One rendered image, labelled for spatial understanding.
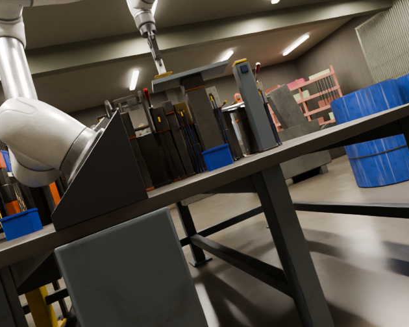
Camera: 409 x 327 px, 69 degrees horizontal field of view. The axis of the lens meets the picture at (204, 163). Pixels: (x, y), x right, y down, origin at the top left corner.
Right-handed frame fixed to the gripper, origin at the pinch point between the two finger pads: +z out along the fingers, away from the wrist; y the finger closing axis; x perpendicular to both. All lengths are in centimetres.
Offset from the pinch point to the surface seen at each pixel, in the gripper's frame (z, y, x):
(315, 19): -187, 472, -456
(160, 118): 21.4, 9.0, 7.0
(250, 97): 26.9, -4.9, -35.7
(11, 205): 39, 18, 87
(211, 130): 36.3, -4.1, -12.3
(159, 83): 9.0, -6.2, 3.9
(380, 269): 124, -14, -66
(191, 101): 20.4, -4.0, -7.7
